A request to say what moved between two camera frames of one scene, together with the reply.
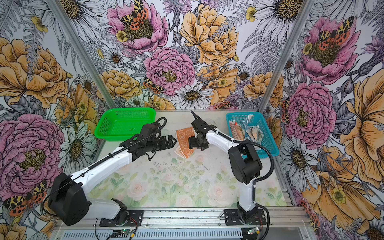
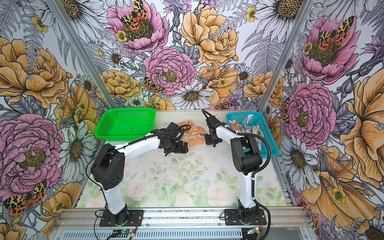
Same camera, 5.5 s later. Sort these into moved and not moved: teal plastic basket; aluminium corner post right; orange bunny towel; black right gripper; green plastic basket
Moved: orange bunny towel; black right gripper
Not moved: aluminium corner post right; teal plastic basket; green plastic basket
